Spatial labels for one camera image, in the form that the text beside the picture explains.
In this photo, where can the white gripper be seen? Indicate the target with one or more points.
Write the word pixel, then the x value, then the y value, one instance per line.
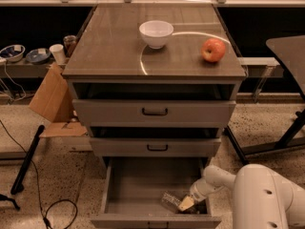
pixel 199 192

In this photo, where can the clear plastic water bottle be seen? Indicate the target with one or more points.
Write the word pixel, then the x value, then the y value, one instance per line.
pixel 172 202

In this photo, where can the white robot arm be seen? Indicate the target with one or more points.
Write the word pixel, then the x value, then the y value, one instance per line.
pixel 262 198

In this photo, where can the bottom grey open drawer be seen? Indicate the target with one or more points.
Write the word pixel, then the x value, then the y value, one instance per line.
pixel 134 187

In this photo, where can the middle grey drawer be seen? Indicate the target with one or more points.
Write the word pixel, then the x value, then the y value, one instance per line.
pixel 168 147

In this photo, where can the grey drawer cabinet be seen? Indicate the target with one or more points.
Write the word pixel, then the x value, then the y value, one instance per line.
pixel 112 62

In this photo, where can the top grey drawer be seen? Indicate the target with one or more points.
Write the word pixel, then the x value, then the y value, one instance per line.
pixel 153 113

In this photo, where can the red apple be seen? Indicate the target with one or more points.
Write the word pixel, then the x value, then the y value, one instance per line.
pixel 213 50

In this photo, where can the cardboard box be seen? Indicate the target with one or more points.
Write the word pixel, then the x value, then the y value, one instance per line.
pixel 53 102

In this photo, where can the black stand leg left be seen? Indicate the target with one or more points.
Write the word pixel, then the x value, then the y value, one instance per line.
pixel 17 186

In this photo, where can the white bowl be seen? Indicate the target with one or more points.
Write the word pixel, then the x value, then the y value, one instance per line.
pixel 156 33

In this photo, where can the glass jar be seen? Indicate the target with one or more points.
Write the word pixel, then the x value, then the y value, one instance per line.
pixel 70 42

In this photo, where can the white paper cup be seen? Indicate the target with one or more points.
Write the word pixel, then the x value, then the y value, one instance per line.
pixel 57 50

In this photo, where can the blue bowl right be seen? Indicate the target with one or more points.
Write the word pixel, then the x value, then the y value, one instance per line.
pixel 38 56

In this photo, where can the blue bowl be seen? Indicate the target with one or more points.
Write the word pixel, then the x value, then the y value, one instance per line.
pixel 13 53
pixel 38 56

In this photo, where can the blue bowl left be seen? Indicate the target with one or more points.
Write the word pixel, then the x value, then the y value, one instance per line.
pixel 13 53

